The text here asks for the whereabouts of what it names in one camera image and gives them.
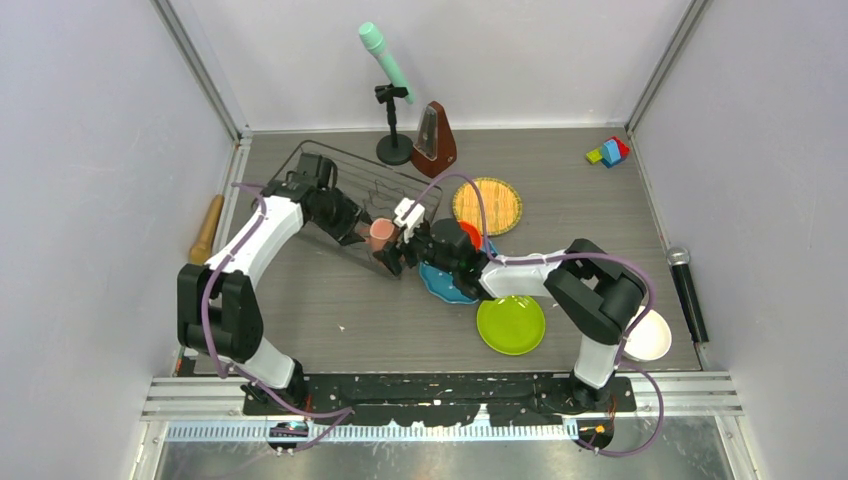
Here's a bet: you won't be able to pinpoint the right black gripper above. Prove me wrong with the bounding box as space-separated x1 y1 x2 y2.
375 221 458 277

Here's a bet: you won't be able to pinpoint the black wire dish rack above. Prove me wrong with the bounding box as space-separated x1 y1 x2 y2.
267 140 427 278

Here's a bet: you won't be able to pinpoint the pink ceramic mug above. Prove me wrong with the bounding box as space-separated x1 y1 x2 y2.
357 217 399 259

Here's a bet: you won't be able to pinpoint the orange bowl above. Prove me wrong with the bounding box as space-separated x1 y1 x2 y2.
458 221 483 251

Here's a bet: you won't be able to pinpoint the white bowl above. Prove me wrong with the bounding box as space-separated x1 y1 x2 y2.
624 310 672 362

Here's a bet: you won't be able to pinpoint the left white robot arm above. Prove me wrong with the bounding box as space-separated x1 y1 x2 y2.
176 181 373 414

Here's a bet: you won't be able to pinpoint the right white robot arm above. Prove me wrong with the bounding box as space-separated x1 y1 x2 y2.
374 219 653 411

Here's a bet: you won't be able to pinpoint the blue dotted plate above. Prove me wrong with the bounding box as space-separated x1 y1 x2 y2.
419 244 497 304

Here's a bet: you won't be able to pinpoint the black microphone stand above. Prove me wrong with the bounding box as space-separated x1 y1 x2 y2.
374 84 413 166

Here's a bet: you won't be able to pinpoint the brown wooden metronome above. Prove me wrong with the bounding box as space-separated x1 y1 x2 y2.
410 101 458 179

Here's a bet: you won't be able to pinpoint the woven bamboo coaster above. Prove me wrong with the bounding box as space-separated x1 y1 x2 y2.
452 177 523 236

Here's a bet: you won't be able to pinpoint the wooden rolling pin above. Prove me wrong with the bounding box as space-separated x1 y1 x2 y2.
188 194 225 265

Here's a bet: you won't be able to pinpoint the green plate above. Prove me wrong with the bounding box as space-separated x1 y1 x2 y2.
476 296 546 356

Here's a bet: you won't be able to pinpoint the mint green microphone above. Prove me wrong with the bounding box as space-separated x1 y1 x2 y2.
358 22 416 105

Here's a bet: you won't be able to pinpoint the colourful toy blocks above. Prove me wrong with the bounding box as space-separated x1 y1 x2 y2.
585 136 631 169

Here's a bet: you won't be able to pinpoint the black handheld microphone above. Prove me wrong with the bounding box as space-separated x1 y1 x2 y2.
666 247 709 344

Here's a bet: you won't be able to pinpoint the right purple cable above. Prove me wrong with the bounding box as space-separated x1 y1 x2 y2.
413 173 666 460

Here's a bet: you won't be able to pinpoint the purple cable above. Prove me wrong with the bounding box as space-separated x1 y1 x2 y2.
198 182 356 452
413 173 666 460

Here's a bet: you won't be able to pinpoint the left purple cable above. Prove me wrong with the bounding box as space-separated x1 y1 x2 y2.
198 182 356 452

